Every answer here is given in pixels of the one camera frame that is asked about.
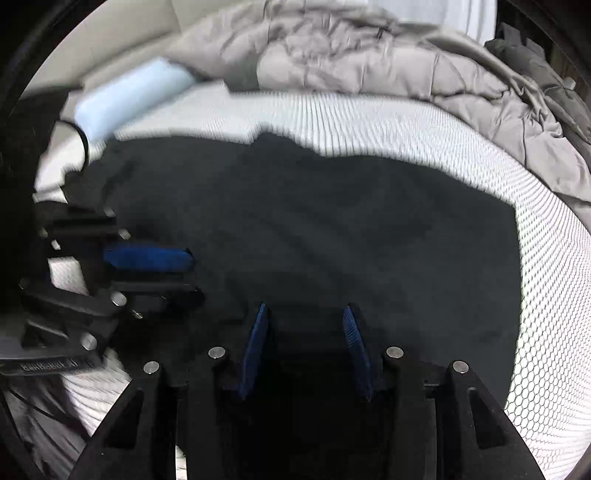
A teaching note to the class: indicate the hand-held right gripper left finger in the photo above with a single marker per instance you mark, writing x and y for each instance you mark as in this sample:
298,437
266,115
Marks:
254,350

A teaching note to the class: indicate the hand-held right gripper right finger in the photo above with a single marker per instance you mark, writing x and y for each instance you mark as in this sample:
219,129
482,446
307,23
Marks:
358,350

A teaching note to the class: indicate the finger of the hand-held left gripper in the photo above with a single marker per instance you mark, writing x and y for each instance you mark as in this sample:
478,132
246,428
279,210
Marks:
147,259
161,291

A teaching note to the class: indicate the black pants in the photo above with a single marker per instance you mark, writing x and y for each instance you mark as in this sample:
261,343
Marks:
323,230

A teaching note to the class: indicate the light blue pillow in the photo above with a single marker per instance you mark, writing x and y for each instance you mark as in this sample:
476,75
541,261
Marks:
129,94

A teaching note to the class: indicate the beige padded headboard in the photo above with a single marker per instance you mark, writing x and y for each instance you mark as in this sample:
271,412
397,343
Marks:
92,46

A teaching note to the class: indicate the light grey duvet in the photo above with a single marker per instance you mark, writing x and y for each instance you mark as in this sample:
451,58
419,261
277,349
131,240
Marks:
346,60

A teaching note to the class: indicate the dark grey pillow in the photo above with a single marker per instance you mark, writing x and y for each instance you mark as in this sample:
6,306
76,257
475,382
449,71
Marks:
531,64

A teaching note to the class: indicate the white curtain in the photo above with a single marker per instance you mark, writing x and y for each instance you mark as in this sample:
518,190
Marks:
461,23

